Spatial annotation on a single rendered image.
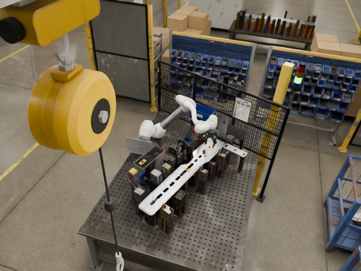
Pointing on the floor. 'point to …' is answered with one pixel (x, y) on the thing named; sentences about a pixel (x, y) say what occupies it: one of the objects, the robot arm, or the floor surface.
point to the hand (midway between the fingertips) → (209, 144)
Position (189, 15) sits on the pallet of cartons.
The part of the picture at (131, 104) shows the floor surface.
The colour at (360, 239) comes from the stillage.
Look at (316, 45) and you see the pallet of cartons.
